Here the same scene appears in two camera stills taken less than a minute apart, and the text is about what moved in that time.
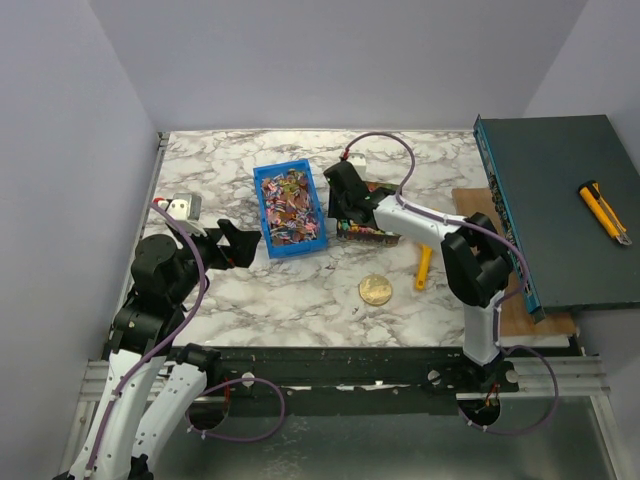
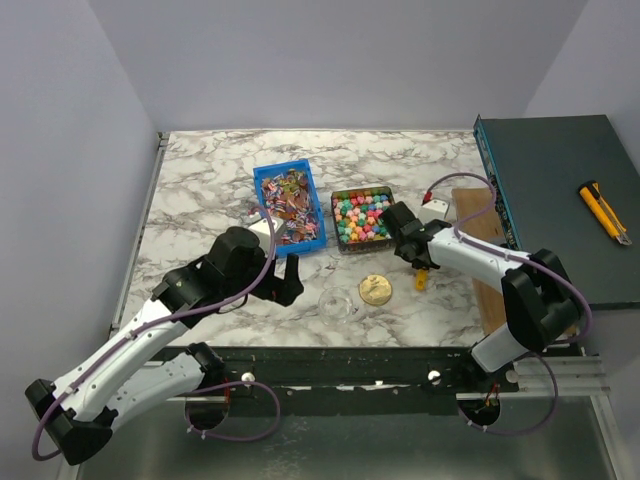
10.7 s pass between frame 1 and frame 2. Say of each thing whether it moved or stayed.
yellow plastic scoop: stayed
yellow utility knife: stayed
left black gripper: moved
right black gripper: moved
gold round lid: stayed
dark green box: stayed
